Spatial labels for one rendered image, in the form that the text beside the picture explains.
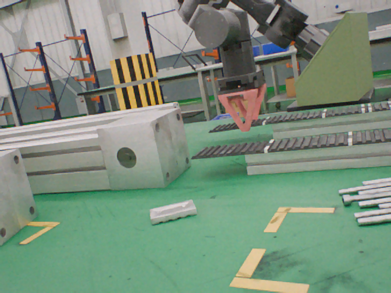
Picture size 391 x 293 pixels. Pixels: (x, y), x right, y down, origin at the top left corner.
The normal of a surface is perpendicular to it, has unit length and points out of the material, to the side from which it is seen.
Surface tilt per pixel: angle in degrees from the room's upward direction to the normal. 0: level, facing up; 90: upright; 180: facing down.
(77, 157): 90
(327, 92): 90
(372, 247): 0
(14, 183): 90
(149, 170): 90
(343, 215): 0
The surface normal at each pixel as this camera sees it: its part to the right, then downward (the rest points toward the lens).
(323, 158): -0.36, 0.27
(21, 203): 0.98, -0.16
